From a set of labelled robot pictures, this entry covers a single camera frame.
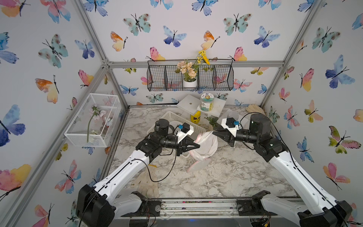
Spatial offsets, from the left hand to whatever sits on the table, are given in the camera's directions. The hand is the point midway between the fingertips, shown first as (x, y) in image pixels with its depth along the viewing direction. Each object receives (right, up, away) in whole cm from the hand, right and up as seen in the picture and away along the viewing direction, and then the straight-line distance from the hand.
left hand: (198, 145), depth 65 cm
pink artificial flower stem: (-53, +15, +10) cm, 56 cm away
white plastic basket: (-14, +11, +43) cm, 47 cm away
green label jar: (+6, +22, +17) cm, 28 cm away
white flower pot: (-4, +34, +27) cm, 44 cm away
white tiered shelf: (-3, +22, +36) cm, 42 cm away
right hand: (+8, +8, 0) cm, 11 cm away
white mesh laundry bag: (+4, +2, 0) cm, 4 cm away
